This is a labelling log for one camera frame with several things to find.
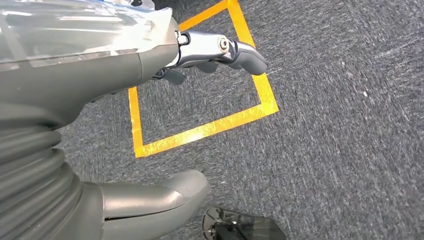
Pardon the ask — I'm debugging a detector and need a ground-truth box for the yellow floor tape outline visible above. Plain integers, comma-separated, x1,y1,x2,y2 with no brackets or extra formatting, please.
128,0,280,160

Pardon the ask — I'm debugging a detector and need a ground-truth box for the black robot left foot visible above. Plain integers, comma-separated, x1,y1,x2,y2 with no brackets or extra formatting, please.
201,206,289,240

